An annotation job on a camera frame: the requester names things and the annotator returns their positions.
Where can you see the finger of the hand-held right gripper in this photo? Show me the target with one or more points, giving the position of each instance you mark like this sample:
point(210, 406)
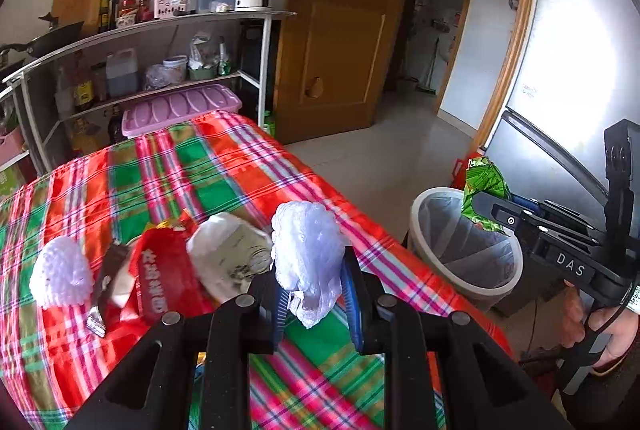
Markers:
point(575, 220)
point(500, 212)

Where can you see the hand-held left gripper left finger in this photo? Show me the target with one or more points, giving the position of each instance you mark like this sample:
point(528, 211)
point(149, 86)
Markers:
point(280, 312)

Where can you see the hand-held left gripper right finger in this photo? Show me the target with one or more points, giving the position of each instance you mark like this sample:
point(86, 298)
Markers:
point(352, 307)

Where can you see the green snack wrapper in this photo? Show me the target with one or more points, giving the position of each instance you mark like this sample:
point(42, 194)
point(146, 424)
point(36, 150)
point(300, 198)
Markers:
point(482, 182)

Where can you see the white foam fruit net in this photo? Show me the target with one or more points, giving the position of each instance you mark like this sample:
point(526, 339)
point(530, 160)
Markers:
point(60, 272)
point(305, 245)

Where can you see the grey round waste bin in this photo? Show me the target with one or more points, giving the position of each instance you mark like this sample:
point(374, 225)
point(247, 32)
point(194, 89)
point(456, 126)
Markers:
point(450, 282)

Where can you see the red plastic wrapper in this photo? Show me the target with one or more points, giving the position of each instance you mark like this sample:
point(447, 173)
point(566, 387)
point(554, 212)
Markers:
point(160, 275)

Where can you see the brown snack packet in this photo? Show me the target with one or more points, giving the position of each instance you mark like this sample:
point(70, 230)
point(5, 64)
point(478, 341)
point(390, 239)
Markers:
point(107, 272)

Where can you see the person's right hand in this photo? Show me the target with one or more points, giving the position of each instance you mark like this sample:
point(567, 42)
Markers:
point(570, 320)

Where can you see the red canister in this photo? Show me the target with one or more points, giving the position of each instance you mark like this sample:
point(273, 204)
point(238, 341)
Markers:
point(462, 167)

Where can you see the white plastic bag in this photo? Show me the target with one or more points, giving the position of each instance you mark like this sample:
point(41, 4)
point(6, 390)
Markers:
point(225, 245)

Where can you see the orange packet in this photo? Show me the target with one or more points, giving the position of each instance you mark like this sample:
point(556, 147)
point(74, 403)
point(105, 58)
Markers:
point(184, 220)

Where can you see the mop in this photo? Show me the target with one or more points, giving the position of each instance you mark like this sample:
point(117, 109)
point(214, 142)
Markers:
point(431, 69)

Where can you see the plaid tablecloth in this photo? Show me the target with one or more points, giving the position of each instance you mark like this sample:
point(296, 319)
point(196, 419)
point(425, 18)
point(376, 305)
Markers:
point(200, 175)

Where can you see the silver refrigerator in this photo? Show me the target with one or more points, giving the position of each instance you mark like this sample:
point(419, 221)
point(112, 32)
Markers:
point(565, 59)

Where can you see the green bottle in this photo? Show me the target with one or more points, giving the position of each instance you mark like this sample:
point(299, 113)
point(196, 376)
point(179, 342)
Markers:
point(270, 123)

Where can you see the wooden door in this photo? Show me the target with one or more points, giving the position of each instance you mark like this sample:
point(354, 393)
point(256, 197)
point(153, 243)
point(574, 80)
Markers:
point(340, 34)

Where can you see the dark bottle under shelf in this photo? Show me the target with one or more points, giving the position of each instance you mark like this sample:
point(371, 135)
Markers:
point(116, 127)

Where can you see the green plastic basin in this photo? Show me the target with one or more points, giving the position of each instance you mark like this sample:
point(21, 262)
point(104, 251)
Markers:
point(201, 72)

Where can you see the green packet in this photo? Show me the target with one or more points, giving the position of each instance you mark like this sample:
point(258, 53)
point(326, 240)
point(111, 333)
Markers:
point(224, 59)

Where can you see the yellow cooking oil bottle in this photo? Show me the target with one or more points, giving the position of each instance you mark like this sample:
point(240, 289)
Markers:
point(87, 137)

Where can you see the crumpled clear plastic bag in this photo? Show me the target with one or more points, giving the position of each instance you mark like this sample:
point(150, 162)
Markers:
point(156, 77)

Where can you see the white plastic tub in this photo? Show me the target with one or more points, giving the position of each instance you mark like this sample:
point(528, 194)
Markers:
point(175, 67)

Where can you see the white bag on shelf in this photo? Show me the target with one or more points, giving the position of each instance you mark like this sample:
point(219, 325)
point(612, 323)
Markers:
point(201, 47)

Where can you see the dark liquid plastic jug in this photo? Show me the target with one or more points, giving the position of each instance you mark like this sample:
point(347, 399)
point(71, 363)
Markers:
point(121, 74)

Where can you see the soy sauce bottle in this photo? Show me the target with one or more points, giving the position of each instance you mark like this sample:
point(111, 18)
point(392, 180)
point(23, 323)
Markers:
point(84, 89)

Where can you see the green carton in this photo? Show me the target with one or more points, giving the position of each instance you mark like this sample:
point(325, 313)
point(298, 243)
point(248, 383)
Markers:
point(9, 182)

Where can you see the clear plastic bottle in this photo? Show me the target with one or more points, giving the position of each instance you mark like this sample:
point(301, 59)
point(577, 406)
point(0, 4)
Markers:
point(64, 97)

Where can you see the white metal shelf rack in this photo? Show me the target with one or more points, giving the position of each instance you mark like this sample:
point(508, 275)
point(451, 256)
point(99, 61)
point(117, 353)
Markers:
point(150, 29)

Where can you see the pink plastic basket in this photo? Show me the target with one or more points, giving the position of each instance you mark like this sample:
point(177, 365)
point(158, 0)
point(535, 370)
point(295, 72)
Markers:
point(11, 145)

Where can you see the pink utensil box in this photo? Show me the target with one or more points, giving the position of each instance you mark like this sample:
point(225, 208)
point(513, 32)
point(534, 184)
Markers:
point(170, 4)

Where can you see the red jar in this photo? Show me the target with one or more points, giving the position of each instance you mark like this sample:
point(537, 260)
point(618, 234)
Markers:
point(145, 8)

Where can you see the dark glass bottle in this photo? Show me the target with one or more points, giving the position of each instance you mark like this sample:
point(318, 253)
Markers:
point(115, 4)
point(104, 9)

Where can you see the black wok pan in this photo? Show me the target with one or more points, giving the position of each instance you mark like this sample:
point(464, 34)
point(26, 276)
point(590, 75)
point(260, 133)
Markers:
point(50, 38)

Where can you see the wooden door frame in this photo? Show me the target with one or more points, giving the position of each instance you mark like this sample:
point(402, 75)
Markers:
point(517, 34)

